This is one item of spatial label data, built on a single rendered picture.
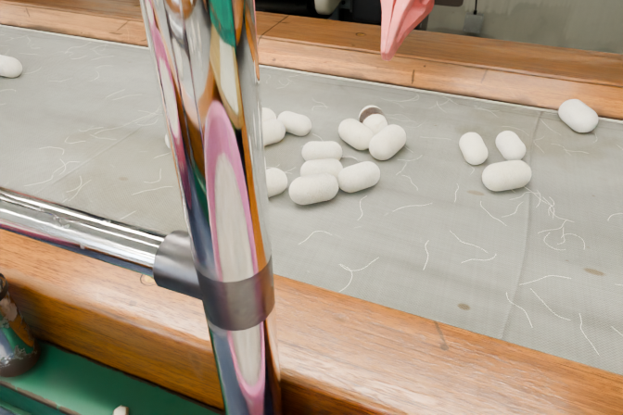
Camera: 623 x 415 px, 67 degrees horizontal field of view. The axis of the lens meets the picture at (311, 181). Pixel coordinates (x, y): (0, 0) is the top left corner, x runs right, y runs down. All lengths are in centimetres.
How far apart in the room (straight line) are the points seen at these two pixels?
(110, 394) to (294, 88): 33
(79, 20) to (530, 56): 55
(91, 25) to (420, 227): 52
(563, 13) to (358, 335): 232
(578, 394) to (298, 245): 17
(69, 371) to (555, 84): 46
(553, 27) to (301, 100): 209
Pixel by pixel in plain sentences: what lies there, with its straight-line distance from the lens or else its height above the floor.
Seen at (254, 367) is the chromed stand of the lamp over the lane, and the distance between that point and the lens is 17.
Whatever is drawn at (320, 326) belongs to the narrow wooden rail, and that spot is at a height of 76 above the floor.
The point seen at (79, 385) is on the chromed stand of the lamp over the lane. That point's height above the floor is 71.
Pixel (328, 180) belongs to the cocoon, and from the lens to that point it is 32.
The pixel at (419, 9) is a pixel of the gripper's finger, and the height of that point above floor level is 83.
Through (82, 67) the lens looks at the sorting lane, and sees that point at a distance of 60.
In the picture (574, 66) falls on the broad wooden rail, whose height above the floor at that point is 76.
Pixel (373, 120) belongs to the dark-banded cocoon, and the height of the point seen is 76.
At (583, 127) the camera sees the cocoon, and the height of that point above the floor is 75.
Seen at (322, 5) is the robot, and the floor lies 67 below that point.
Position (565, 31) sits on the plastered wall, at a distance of 251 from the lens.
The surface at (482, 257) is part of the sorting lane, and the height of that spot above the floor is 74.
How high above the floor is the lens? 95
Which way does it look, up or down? 36 degrees down
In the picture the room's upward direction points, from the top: straight up
